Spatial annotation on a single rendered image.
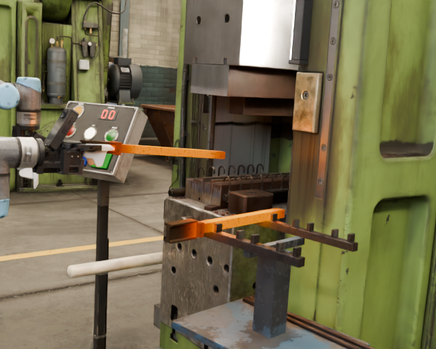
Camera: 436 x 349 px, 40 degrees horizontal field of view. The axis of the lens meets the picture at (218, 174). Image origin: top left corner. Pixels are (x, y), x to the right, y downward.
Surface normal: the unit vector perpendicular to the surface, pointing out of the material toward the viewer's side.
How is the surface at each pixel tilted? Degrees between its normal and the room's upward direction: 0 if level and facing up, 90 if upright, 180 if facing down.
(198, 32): 90
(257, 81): 90
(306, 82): 90
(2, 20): 89
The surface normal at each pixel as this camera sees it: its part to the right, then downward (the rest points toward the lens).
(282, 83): 0.60, 0.16
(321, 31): -0.80, 0.05
